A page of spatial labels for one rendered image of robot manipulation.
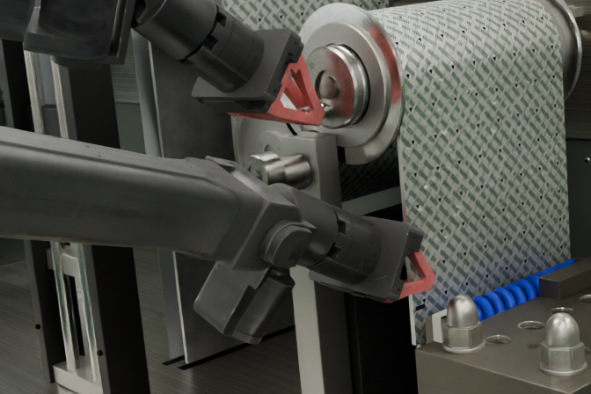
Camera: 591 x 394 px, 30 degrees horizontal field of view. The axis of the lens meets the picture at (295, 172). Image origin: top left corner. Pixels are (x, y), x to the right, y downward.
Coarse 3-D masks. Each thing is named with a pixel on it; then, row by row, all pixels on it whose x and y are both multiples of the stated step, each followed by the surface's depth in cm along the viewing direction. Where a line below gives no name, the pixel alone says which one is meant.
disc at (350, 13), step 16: (320, 16) 101; (336, 16) 99; (352, 16) 98; (368, 16) 96; (304, 32) 103; (368, 32) 96; (384, 32) 95; (384, 48) 95; (384, 64) 96; (400, 64) 95; (400, 80) 95; (400, 96) 95; (400, 112) 95; (384, 128) 97; (368, 144) 99; (384, 144) 98; (352, 160) 101; (368, 160) 100
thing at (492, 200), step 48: (432, 144) 99; (480, 144) 104; (528, 144) 108; (432, 192) 100; (480, 192) 104; (528, 192) 109; (432, 240) 100; (480, 240) 105; (528, 240) 110; (432, 288) 101; (480, 288) 106
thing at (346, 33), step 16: (320, 32) 100; (336, 32) 99; (352, 32) 97; (560, 32) 111; (304, 48) 103; (368, 48) 96; (368, 64) 96; (384, 80) 96; (384, 96) 96; (368, 112) 98; (384, 112) 96; (320, 128) 103; (352, 128) 100; (368, 128) 98; (352, 144) 100
